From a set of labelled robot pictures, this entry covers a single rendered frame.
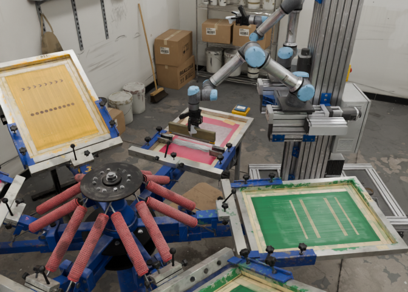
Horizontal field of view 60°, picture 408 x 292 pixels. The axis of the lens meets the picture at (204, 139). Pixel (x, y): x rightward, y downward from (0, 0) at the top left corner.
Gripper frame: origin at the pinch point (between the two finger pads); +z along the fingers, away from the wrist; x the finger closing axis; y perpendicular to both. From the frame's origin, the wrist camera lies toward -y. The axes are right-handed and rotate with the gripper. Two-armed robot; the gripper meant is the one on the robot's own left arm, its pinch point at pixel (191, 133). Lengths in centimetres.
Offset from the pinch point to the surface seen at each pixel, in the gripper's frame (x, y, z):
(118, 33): 192, -200, 1
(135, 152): -29.5, -28.1, 5.5
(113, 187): -92, 4, -22
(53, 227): -106, -28, 5
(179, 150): -5.0, -7.8, 13.6
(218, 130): 32.1, 8.0, 13.7
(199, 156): -6.1, 8.7, 13.6
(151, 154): -28.4, -16.3, 4.9
